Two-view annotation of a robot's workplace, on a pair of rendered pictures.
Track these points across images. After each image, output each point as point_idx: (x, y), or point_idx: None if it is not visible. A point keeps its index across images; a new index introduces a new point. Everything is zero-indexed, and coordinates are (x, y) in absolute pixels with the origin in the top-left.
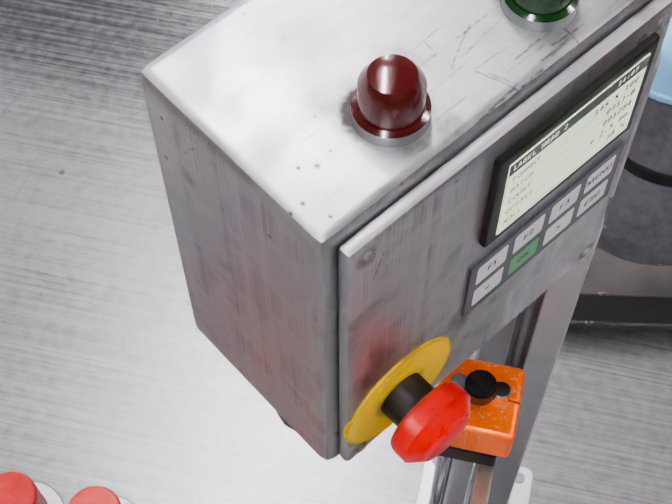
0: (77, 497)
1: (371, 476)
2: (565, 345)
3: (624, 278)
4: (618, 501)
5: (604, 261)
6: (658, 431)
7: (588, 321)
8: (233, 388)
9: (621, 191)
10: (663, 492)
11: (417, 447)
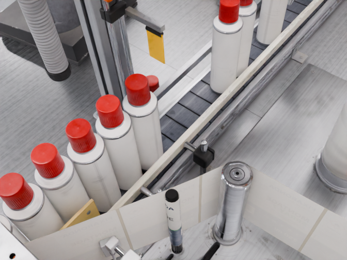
0: (32, 157)
1: None
2: (88, 65)
3: (81, 30)
4: (145, 75)
5: (71, 32)
6: (131, 56)
7: (85, 54)
8: (23, 165)
9: (54, 5)
10: (150, 63)
11: None
